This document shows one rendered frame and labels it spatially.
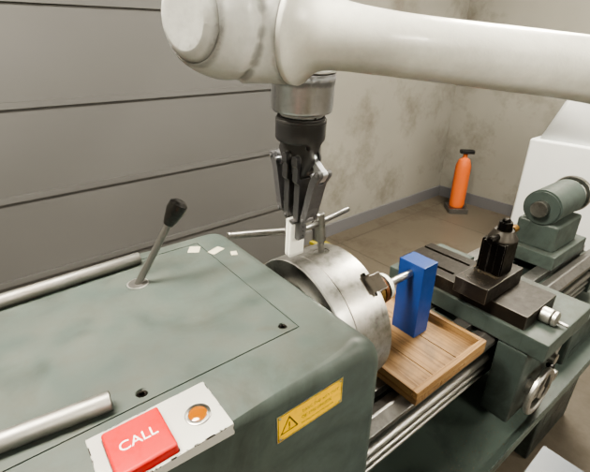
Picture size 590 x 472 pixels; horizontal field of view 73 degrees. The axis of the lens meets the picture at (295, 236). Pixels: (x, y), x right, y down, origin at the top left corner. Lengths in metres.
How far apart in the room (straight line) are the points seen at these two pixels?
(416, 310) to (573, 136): 2.74
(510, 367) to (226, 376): 0.97
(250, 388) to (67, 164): 2.11
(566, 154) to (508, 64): 3.26
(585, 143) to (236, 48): 3.42
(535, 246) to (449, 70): 1.44
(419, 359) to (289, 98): 0.80
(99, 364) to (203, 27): 0.43
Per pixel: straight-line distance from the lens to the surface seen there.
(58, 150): 2.48
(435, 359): 1.16
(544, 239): 1.78
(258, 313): 0.63
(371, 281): 0.82
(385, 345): 0.84
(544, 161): 3.74
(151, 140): 2.60
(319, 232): 0.82
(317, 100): 0.56
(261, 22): 0.39
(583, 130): 3.68
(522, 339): 1.28
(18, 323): 0.73
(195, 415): 0.50
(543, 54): 0.46
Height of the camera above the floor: 1.63
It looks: 26 degrees down
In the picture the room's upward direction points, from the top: straight up
